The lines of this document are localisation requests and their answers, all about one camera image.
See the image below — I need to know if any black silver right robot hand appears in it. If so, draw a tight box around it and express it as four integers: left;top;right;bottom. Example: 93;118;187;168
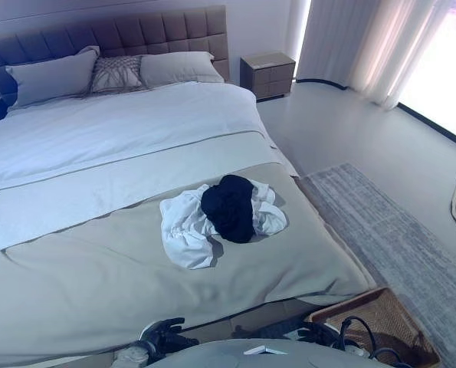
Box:
288;320;343;350

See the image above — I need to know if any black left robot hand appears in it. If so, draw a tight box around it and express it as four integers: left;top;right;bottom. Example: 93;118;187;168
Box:
139;317;200;356

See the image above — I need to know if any large white garment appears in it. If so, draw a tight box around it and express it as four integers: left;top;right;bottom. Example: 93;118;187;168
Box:
159;183;228;270

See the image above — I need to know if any black garment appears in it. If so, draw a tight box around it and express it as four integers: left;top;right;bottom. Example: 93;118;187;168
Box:
201;174;258;245

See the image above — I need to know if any brown bed base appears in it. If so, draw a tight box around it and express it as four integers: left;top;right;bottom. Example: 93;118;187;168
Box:
108;294;317;363

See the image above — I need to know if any brown wicker basket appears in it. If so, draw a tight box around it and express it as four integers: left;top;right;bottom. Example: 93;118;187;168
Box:
306;287;441;368

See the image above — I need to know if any beige bed blanket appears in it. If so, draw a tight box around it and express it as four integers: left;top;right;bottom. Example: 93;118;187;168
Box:
0;163;378;357

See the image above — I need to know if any grey robot torso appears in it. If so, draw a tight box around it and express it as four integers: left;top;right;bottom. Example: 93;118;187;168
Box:
146;339;370;368

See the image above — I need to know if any grey rug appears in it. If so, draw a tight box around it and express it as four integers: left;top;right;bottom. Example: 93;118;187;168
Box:
296;163;456;368

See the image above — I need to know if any white duvet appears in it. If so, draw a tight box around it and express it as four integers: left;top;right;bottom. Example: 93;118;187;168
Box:
0;81;301;258

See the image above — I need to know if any brown nightstand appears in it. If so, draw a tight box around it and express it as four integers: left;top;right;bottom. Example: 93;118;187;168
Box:
239;52;297;103

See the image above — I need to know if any patterned beige cushion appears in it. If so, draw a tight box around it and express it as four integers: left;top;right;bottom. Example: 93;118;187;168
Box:
90;55;144;94

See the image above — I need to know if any plain grey pillow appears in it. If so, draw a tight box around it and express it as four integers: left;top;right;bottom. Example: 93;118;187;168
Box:
5;45;100;108
139;51;225;88

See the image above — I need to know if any white curtain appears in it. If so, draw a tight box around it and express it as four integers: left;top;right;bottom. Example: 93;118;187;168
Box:
296;0;456;112

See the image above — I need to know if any bright window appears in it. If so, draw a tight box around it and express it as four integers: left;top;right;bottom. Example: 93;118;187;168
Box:
398;0;456;146

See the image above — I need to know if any brown tufted headboard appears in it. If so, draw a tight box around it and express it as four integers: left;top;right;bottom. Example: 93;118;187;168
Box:
0;4;229;84

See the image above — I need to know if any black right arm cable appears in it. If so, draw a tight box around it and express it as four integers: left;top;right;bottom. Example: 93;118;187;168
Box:
340;316;408;368

